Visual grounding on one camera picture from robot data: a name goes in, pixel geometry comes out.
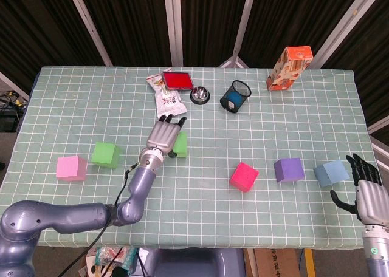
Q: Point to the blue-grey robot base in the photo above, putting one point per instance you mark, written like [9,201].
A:
[188,265]

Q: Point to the light blue foam cube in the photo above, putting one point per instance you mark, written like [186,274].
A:
[331,173]

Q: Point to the white snack bag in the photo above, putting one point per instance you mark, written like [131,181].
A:
[168,105]

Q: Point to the dark pleated curtain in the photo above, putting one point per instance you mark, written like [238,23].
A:
[136,22]

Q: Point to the green checkered tablecloth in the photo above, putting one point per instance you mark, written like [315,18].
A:
[194,198]

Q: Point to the silver call bell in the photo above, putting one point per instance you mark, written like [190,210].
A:
[200,95]

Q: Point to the green foam cube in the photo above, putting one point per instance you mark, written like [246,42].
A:
[182,144]
[104,155]

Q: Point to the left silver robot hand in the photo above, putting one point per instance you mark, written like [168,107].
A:
[162,135]

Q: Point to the blue roll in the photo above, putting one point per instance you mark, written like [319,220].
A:
[235,98]

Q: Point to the white frame post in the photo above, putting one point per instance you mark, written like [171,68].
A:
[378,125]
[351,15]
[92,31]
[173,25]
[12,85]
[246,15]

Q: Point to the red ink pad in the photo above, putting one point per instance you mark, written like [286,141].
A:
[177,81]

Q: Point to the light pink foam cube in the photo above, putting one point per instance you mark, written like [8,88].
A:
[71,169]

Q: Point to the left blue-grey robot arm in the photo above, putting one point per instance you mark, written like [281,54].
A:
[76,216]

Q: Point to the magenta foam cube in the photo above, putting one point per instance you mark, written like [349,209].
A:
[243,177]

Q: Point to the orange biscuit box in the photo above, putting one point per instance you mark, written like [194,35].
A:
[287,70]

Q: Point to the purple foam cube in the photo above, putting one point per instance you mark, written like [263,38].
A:
[288,170]

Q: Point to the brown cardboard box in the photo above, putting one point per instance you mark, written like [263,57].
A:
[276,263]

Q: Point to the plastic bag of snacks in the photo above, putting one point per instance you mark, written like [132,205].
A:
[103,257]

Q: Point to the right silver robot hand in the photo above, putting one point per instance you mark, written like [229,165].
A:
[373,201]

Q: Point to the black electrical equipment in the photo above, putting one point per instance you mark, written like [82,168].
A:
[7,120]

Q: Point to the black mesh pen holder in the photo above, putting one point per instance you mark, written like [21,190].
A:
[225,102]

